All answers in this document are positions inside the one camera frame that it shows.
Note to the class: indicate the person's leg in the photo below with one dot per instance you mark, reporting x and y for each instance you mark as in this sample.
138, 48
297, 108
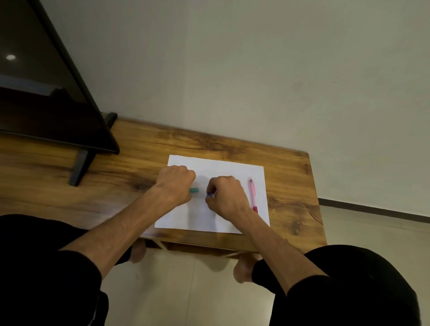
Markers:
30, 231
342, 260

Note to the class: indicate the person's left foot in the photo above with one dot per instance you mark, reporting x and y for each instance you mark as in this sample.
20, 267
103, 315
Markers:
137, 252

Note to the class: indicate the person's right forearm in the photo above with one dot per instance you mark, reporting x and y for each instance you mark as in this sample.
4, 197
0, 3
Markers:
272, 248

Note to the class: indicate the person's left forearm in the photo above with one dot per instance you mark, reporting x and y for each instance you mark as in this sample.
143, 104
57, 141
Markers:
124, 228

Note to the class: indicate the person's left leg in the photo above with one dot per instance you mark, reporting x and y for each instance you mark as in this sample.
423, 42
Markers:
30, 231

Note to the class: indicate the person's foot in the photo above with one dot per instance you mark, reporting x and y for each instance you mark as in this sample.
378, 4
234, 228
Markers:
137, 252
243, 268

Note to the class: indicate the person's right foot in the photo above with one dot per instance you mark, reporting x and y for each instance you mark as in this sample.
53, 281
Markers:
243, 268

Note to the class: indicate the person's right thumb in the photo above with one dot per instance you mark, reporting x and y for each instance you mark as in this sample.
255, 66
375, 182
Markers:
209, 201

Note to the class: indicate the person's right hand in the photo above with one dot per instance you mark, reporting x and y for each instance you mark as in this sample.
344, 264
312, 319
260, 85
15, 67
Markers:
228, 198

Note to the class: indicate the black right sleeve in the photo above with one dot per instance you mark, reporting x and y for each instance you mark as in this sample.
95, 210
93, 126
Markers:
342, 305

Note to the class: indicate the black sleeve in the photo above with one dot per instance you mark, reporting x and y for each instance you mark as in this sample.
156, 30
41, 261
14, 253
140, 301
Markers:
40, 292
342, 305

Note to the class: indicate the black television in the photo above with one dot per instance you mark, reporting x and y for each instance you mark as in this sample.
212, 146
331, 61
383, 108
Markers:
37, 84

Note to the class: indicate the person's right leg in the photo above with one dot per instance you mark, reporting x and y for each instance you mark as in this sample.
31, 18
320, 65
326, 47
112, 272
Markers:
342, 260

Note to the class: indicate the person's left hand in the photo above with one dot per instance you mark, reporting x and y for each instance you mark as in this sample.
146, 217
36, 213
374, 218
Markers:
173, 184

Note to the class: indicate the white paper sheet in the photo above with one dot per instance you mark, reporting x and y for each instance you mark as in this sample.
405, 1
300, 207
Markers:
228, 169

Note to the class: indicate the black left sleeve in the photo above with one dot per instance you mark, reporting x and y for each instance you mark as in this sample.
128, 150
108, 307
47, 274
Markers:
40, 292

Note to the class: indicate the pink pen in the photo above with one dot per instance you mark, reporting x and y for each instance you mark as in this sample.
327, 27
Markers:
252, 194

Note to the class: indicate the person's left fingers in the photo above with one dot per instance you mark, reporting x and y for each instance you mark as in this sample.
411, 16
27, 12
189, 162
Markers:
191, 178

